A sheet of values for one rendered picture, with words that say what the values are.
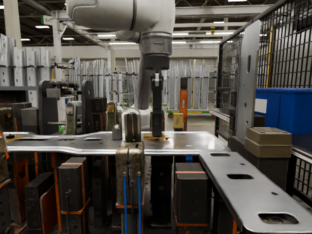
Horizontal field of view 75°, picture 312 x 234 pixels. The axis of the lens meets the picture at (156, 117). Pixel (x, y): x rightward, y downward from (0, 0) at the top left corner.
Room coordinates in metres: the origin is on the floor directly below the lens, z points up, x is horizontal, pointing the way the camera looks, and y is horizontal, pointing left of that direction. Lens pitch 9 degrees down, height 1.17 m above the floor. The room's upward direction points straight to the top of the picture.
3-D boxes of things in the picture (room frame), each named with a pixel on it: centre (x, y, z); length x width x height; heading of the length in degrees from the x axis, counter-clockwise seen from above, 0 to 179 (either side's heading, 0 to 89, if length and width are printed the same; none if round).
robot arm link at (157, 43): (0.62, 0.00, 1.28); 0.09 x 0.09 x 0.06
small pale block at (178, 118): (0.75, -0.08, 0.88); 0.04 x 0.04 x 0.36; 0
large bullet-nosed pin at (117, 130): (0.62, 0.12, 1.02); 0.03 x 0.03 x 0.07
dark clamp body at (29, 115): (0.82, 0.49, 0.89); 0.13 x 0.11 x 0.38; 0
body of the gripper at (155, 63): (0.62, 0.00, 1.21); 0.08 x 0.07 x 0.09; 0
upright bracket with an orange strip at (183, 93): (0.78, -0.11, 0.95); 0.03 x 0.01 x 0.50; 90
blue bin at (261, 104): (0.71, -0.44, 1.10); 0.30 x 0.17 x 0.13; 7
